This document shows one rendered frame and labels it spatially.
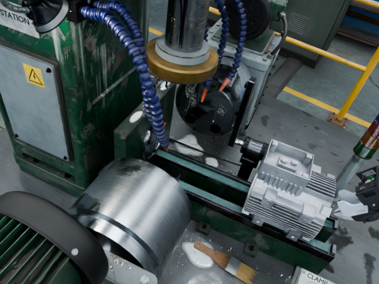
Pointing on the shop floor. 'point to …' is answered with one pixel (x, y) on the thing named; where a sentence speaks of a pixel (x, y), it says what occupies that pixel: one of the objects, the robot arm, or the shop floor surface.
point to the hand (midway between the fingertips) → (340, 214)
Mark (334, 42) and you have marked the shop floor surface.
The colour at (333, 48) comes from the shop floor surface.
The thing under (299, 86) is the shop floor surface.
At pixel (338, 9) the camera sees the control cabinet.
